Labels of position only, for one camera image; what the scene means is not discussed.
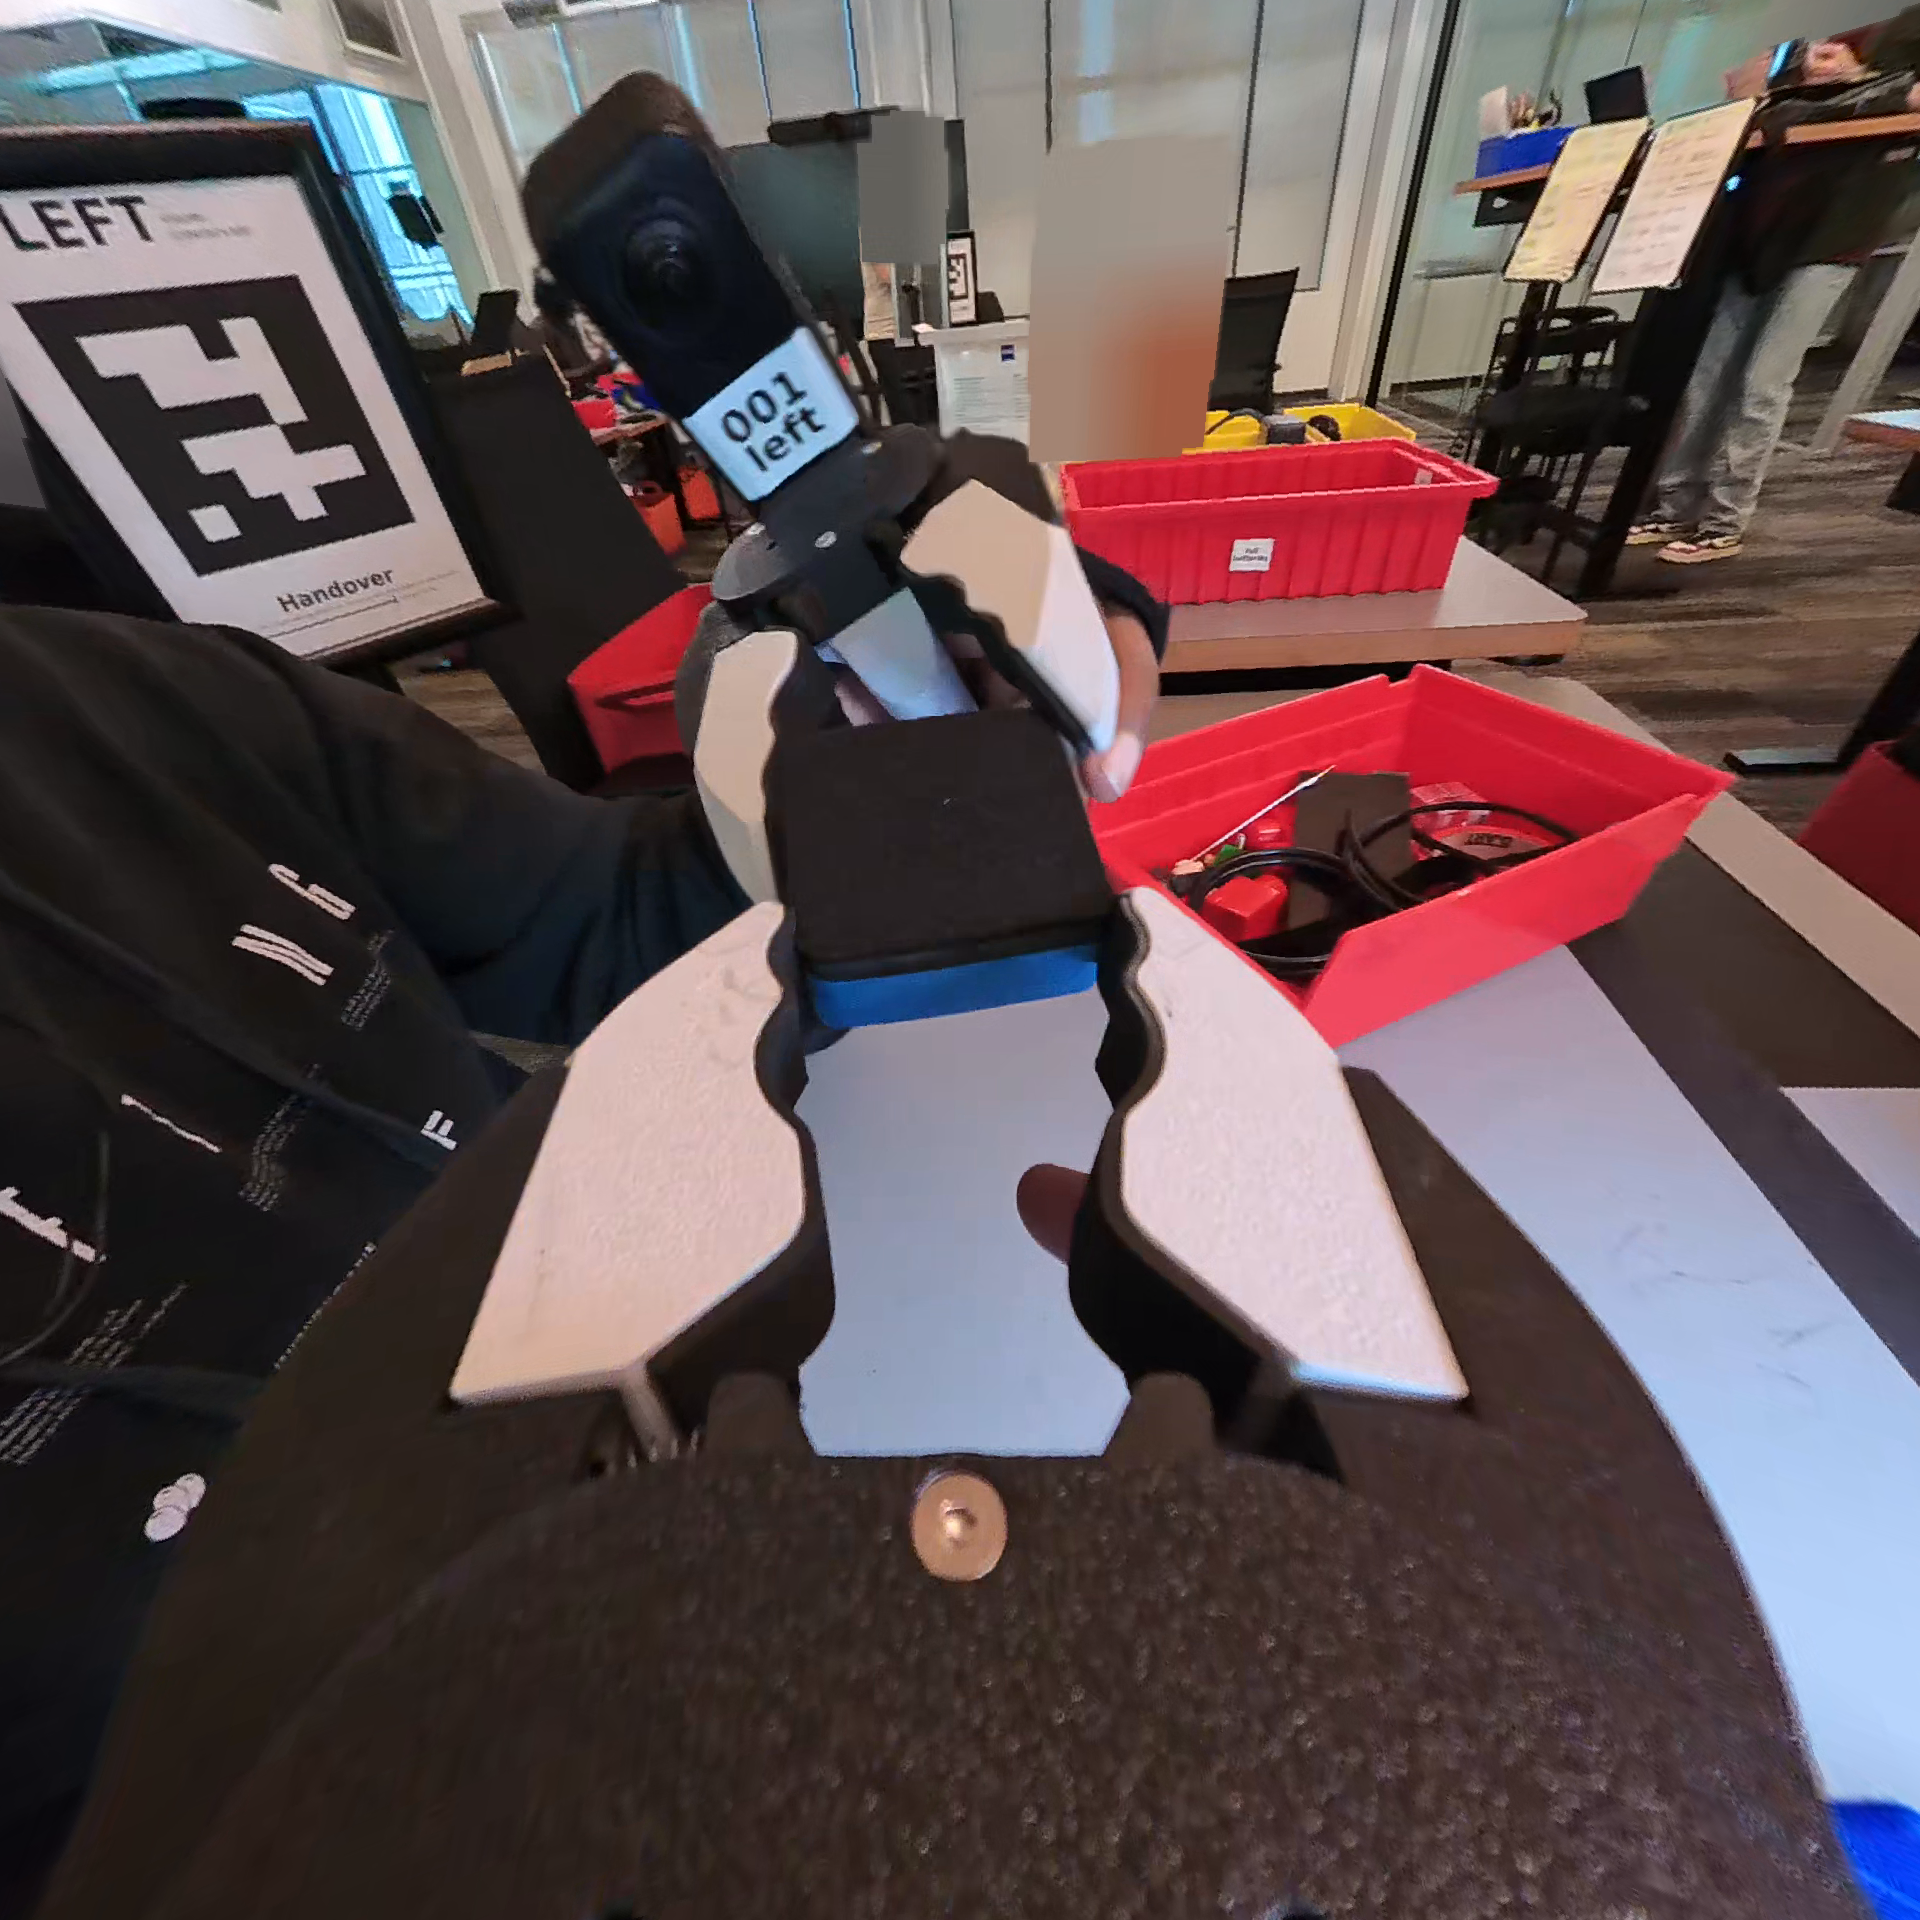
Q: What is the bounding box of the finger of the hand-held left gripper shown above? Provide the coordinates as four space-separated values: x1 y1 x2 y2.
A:
675 626 807 904
897 478 1127 761

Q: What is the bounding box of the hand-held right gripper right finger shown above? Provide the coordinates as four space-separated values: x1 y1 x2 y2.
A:
1068 887 1470 1479

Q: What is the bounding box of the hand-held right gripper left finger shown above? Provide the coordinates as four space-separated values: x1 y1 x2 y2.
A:
450 904 838 1456

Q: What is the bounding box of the blue black eraser block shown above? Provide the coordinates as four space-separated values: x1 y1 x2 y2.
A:
762 712 1121 1034

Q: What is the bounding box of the red plastic tray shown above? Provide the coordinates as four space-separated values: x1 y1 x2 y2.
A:
1089 663 1739 1050

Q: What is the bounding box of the blue plastic bin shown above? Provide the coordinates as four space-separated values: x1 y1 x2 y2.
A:
1832 1799 1920 1920

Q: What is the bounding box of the person's left hand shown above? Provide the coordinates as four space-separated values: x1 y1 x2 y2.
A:
1070 547 1172 804

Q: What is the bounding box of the large black screen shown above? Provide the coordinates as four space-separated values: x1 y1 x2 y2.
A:
728 108 977 324

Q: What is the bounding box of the clear plastic package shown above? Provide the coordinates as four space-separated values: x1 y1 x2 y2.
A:
930 318 1039 443

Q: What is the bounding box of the red ribbed plastic bin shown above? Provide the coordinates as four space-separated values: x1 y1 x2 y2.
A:
1057 439 1503 606

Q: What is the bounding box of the black board panel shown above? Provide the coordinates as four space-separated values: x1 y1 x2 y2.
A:
428 353 683 788

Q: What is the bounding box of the black office chair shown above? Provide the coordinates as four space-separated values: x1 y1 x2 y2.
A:
1208 270 1303 414

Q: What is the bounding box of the yellow plastic bin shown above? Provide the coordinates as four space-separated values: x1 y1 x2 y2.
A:
1185 403 1419 454

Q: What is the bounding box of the black flat square piece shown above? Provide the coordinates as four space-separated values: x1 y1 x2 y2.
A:
1290 772 1415 887

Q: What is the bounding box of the black framed marker sign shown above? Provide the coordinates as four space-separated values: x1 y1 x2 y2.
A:
0 119 519 671

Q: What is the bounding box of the black-sleeved operator arm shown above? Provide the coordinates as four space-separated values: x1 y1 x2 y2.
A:
0 839 529 1892

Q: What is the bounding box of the black standing desk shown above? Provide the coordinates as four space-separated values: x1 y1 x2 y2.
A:
1457 113 1920 601

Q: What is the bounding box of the white flip chart board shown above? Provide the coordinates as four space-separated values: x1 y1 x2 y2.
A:
1500 118 1652 289
1592 96 1760 297

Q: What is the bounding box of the red fabric bin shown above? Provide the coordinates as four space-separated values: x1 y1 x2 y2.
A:
1796 743 1920 887

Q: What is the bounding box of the wooden top desk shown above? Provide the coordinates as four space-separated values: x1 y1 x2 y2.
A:
1842 407 1920 512

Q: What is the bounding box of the red tote with handles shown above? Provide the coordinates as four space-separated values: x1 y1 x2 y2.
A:
568 584 721 775

